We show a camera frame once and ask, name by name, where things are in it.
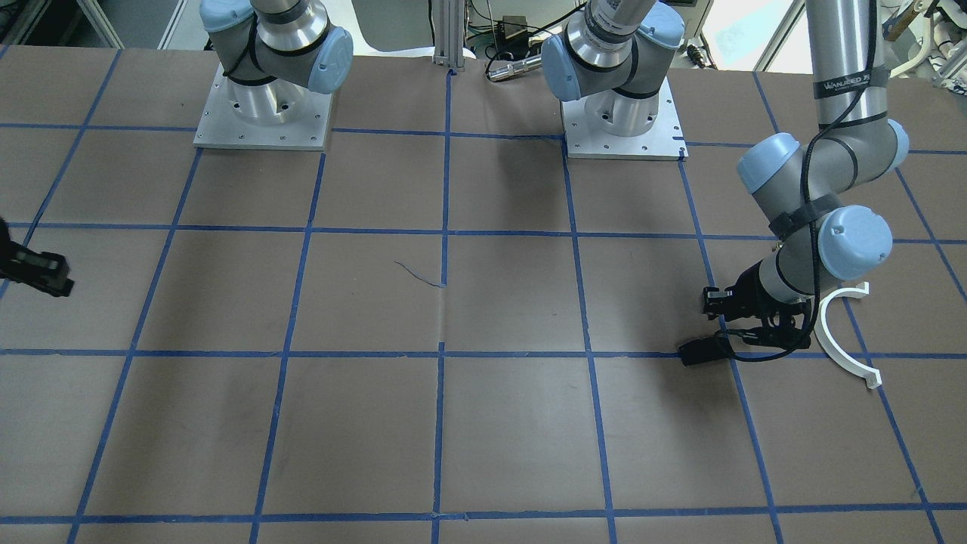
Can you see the aluminium frame post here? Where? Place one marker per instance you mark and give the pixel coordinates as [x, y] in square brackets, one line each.
[448, 23]

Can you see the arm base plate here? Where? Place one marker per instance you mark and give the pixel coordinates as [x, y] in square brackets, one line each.
[275, 116]
[623, 125]

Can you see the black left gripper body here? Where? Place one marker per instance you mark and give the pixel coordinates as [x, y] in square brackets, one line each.
[748, 287]

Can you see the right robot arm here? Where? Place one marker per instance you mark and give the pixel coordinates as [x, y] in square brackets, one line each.
[282, 62]

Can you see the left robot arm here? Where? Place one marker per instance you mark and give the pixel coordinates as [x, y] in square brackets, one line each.
[616, 53]

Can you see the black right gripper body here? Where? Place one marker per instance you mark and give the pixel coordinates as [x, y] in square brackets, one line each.
[30, 266]

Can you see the black brake pad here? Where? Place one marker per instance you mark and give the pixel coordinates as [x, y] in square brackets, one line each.
[705, 350]

